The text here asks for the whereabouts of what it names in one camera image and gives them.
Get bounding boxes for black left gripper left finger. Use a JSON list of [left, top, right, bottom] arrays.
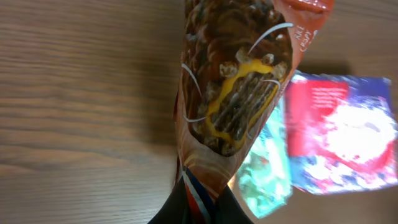
[[148, 178, 192, 224]]

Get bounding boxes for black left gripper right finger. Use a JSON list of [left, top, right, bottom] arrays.
[[215, 186, 253, 224]]

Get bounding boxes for green white snack packet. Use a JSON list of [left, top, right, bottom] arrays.
[[236, 98, 292, 219]]

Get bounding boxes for red purple snack pack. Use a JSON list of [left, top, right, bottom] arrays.
[[284, 71, 397, 195]]

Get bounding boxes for orange brown snack bag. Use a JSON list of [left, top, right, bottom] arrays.
[[174, 0, 334, 223]]

